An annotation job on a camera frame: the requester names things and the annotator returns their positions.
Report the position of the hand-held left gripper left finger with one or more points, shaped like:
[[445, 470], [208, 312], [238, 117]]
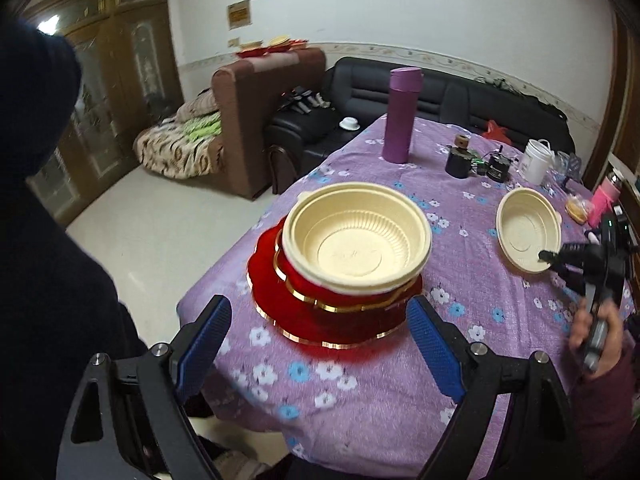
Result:
[[200, 355]]

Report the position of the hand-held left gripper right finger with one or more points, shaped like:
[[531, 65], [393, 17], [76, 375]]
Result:
[[435, 355]]

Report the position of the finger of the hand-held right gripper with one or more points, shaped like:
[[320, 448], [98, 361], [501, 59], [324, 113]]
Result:
[[572, 280], [552, 256]]

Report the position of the cream plastic bowl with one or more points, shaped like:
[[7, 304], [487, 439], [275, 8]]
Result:
[[357, 250], [525, 235]]

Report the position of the red gold-rimmed plate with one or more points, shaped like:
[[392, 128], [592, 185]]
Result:
[[300, 325]]

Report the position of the person's right forearm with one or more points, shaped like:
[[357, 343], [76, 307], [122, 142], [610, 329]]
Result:
[[610, 410]]

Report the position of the person's right hand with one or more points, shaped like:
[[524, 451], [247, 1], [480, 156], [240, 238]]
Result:
[[614, 345]]

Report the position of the white knit glove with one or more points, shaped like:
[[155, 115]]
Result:
[[593, 236]]

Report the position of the bag of yellow food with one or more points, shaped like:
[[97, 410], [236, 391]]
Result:
[[577, 208]]

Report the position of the pink knitted cover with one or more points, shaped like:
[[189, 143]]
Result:
[[602, 207]]

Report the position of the pink flask with metal lid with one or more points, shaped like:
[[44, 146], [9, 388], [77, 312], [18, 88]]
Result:
[[615, 180]]

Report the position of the clear plastic container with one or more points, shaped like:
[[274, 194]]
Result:
[[567, 165]]

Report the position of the white plastic jar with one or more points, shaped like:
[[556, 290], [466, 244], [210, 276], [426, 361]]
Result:
[[536, 162]]

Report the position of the purple floral tablecloth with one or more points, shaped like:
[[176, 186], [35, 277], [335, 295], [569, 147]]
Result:
[[325, 410]]

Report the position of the black jar with wooden knob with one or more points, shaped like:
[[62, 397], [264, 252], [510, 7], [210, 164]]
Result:
[[457, 162]]

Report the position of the red cloth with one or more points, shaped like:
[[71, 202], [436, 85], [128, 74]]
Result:
[[496, 132]]

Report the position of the person's dark navy clothing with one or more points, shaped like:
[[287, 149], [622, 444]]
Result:
[[40, 260]]

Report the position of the black leather sofa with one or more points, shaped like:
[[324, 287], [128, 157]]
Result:
[[450, 100]]

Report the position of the dark wooden chair back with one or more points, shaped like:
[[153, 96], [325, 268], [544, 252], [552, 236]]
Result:
[[274, 170]]

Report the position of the purple thermos bottle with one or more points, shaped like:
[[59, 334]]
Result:
[[400, 120]]

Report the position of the brown striped blanket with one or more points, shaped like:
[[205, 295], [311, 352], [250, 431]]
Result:
[[170, 150]]

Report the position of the green cloth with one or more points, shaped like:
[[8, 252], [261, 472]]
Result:
[[200, 125]]

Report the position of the brown armchair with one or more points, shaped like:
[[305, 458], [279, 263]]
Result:
[[260, 120]]

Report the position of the pile of black devices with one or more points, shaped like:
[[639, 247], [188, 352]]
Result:
[[305, 100]]

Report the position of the wooden glass-door cabinet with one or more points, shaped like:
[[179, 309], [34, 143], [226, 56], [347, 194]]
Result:
[[115, 85]]

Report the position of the wooden door frame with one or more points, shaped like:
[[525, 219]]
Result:
[[622, 85]]

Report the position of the white wall outlet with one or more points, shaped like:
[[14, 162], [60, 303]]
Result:
[[233, 42]]

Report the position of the small yellow wall plaque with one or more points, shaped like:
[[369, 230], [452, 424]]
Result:
[[239, 15]]

